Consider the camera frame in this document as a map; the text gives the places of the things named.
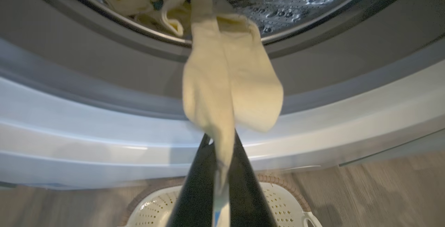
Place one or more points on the white perforated brown-rimmed laundry basket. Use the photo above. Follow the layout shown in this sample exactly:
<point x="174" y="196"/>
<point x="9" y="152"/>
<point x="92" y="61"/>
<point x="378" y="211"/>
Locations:
<point x="156" y="209"/>

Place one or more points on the white front-load washing machine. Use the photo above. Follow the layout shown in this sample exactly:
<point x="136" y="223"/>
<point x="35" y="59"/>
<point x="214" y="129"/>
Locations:
<point x="104" y="133"/>

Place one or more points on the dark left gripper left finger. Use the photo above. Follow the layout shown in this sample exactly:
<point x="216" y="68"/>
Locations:
<point x="194" y="192"/>

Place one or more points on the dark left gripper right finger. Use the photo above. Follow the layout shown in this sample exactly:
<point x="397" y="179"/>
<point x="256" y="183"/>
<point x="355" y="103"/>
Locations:
<point x="247" y="199"/>

